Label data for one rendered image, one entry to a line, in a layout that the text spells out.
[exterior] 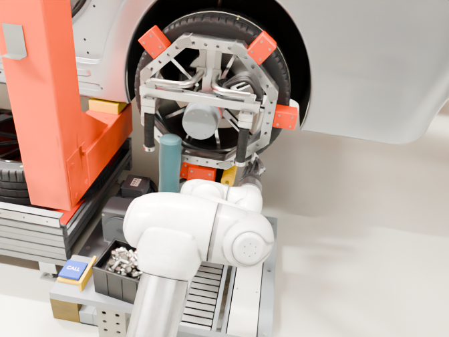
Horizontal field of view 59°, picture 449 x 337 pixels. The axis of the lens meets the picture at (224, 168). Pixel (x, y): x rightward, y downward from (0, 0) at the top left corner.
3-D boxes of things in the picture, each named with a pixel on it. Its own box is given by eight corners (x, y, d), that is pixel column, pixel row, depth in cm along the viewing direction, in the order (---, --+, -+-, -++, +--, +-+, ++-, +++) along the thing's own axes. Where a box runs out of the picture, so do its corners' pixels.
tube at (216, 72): (257, 84, 150) (261, 57, 144) (253, 104, 134) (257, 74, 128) (212, 77, 151) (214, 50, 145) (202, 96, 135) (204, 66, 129)
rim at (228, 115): (295, 87, 180) (219, -1, 165) (296, 106, 161) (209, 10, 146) (218, 148, 203) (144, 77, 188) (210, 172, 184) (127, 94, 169)
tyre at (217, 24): (320, 88, 179) (219, -30, 160) (323, 109, 159) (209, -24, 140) (218, 166, 209) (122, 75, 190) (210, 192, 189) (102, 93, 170)
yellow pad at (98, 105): (128, 103, 194) (128, 93, 192) (118, 115, 183) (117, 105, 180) (101, 99, 195) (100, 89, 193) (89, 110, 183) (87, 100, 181)
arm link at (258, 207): (266, 186, 145) (230, 178, 145) (263, 212, 132) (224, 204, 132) (260, 208, 150) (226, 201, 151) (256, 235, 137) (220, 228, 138)
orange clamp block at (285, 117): (272, 119, 164) (294, 122, 164) (272, 127, 158) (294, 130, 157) (275, 103, 160) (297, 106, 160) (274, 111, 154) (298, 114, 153)
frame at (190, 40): (264, 168, 176) (286, 45, 147) (263, 176, 170) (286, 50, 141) (145, 149, 179) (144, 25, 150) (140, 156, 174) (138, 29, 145)
